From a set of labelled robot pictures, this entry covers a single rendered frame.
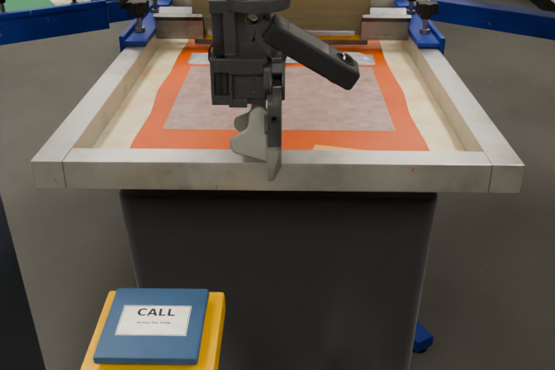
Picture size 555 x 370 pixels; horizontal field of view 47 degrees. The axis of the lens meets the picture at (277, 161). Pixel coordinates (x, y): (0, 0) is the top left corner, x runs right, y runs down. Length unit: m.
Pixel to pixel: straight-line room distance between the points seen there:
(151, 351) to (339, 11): 0.85
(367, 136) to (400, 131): 0.05
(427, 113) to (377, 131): 0.11
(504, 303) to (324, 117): 1.39
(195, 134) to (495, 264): 1.65
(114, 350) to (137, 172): 0.23
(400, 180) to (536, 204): 2.03
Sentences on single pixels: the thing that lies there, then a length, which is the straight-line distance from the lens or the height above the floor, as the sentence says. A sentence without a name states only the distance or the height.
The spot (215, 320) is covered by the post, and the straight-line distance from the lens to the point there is 0.68.
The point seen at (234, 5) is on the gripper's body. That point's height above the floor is 1.24.
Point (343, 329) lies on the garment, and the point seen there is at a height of 0.69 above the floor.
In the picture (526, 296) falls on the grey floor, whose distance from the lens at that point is 2.29.
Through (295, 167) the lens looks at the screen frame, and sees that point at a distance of 0.75.
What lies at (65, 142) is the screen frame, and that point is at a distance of 0.84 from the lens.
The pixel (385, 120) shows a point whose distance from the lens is 0.97.
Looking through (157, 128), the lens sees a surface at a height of 1.01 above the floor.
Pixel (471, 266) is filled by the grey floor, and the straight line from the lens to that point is 2.36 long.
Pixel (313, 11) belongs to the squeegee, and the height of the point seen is 1.06.
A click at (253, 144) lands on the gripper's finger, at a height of 1.09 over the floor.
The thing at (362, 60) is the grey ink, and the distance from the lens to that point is 1.23.
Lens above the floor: 1.43
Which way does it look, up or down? 30 degrees down
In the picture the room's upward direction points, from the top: straight up
